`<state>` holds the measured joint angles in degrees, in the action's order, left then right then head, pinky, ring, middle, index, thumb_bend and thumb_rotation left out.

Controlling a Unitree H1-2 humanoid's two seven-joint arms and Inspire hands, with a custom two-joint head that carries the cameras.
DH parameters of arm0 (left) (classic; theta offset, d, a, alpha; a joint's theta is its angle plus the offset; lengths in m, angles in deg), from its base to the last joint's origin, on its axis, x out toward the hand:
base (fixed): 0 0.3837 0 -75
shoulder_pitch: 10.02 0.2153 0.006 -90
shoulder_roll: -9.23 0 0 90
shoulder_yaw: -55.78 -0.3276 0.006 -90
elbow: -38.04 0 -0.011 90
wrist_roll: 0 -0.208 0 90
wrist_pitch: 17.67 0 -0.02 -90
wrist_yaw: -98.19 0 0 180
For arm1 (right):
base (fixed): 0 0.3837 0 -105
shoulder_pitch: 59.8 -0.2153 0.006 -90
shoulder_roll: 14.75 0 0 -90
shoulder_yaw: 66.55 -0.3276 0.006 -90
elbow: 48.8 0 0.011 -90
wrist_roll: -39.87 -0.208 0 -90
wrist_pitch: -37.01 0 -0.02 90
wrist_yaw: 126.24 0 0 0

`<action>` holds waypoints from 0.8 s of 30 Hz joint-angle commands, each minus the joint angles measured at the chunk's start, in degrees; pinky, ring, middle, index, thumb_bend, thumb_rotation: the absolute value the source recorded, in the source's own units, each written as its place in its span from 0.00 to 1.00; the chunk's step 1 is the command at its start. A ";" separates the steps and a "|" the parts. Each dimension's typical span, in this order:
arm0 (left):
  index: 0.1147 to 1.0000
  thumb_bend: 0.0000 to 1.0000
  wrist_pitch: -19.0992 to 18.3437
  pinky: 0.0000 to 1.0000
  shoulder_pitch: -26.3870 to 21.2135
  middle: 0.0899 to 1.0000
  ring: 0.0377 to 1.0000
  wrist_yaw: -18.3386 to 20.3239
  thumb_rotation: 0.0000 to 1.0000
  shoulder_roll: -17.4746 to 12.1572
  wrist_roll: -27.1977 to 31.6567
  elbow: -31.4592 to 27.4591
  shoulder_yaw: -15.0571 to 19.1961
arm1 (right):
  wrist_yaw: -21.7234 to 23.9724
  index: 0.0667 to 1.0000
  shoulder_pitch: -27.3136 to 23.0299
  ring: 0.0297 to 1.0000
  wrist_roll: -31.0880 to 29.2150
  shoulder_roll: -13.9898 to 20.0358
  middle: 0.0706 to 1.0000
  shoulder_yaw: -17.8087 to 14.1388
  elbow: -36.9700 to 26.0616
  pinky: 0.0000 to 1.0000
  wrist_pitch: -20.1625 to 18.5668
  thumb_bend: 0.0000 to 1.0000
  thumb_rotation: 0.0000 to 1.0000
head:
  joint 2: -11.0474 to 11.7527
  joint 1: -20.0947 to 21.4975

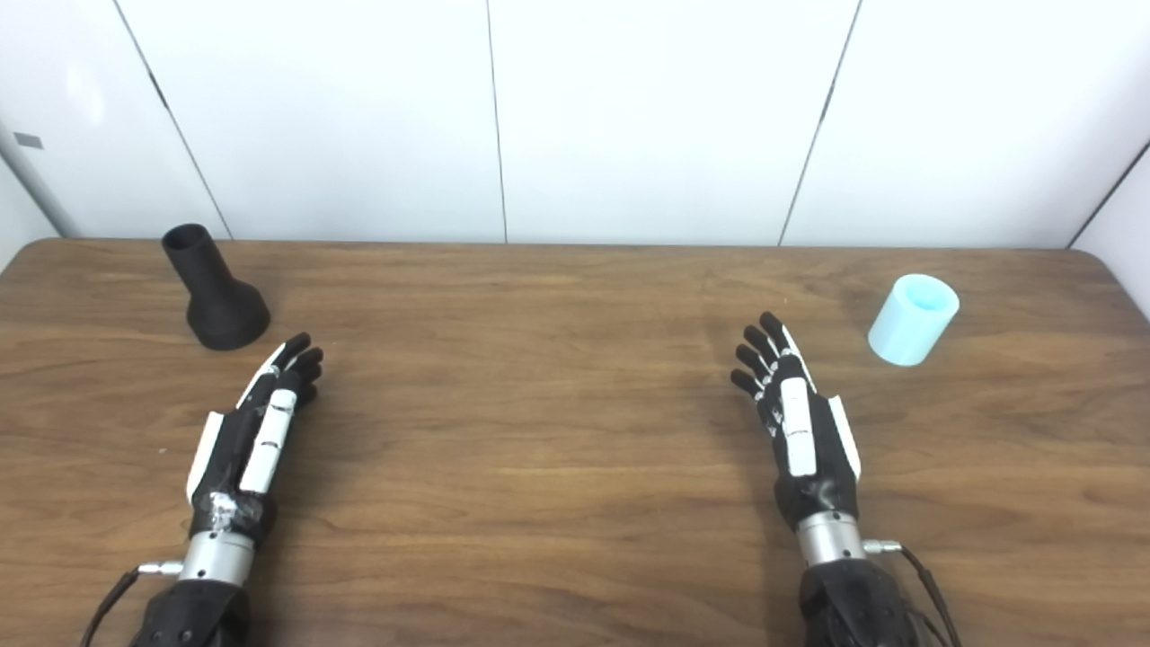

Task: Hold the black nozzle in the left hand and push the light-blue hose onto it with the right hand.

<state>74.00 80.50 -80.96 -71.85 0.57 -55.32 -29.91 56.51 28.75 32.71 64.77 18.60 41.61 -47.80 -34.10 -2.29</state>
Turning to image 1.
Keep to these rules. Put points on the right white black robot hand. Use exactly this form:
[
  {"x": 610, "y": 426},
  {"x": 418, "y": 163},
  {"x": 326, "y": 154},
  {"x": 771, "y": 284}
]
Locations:
[{"x": 798, "y": 431}]

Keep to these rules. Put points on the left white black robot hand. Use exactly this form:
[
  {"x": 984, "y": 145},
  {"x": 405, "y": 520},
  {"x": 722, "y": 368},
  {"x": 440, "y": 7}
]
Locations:
[{"x": 256, "y": 449}]

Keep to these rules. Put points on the black nozzle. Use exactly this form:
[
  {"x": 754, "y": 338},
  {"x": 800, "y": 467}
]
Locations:
[{"x": 216, "y": 301}]

